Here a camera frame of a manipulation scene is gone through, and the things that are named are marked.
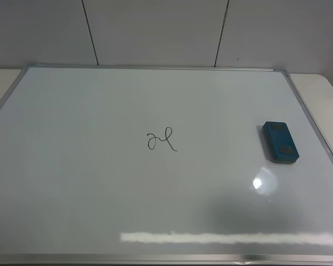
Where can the blue board eraser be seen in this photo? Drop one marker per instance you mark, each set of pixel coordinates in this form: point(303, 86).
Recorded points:
point(280, 143)

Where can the black marker scribble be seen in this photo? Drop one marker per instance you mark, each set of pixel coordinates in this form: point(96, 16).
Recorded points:
point(152, 141)

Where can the white whiteboard with aluminium frame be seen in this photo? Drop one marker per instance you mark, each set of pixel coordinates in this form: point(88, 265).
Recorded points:
point(79, 186)

